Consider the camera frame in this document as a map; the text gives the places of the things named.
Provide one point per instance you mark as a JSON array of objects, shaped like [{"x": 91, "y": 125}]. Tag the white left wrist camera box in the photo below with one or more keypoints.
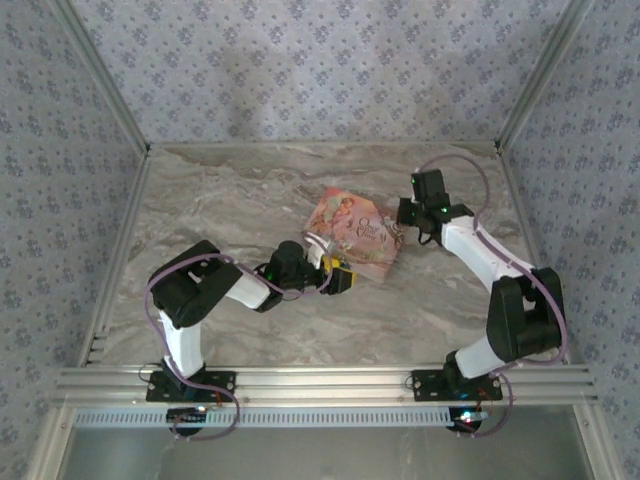
[{"x": 316, "y": 252}]

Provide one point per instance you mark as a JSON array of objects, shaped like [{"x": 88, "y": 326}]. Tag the aluminium front mounting rail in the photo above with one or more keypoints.
[{"x": 320, "y": 385}]

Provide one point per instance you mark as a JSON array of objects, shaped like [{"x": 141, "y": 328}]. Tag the pink illustrated storybook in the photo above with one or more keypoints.
[{"x": 360, "y": 230}]

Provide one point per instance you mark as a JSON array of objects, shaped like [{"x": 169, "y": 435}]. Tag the grey metal panel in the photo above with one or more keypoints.
[{"x": 320, "y": 455}]

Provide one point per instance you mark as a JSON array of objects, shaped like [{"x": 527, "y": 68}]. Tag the small metal padlock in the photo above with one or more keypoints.
[{"x": 345, "y": 262}]

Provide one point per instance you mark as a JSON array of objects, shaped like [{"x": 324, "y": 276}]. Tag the aluminium upright corner post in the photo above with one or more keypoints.
[
  {"x": 545, "y": 75},
  {"x": 100, "y": 75}
]

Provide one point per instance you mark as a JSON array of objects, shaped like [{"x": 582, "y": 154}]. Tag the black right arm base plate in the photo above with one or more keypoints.
[{"x": 430, "y": 385}]

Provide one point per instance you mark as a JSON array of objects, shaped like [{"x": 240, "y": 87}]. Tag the aluminium table back rail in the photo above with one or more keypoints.
[{"x": 325, "y": 144}]

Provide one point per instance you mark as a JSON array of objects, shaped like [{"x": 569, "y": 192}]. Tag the black controller board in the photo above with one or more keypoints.
[
  {"x": 467, "y": 419},
  {"x": 187, "y": 415}
]

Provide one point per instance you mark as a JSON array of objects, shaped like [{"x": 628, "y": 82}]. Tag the aluminium table side rail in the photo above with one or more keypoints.
[
  {"x": 120, "y": 250},
  {"x": 515, "y": 200}
]

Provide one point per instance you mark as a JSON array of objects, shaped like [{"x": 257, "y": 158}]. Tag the black left controller board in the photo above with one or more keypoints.
[{"x": 187, "y": 415}]

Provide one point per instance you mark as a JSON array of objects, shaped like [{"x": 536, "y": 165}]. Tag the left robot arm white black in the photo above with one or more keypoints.
[{"x": 182, "y": 345}]

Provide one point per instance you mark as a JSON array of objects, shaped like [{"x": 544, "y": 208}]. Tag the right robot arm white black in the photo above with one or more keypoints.
[{"x": 475, "y": 250}]

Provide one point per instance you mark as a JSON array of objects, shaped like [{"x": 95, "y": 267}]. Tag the black right controller board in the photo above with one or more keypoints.
[{"x": 467, "y": 419}]

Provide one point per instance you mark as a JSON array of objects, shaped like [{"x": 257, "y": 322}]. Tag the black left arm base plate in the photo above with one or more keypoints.
[{"x": 220, "y": 382}]

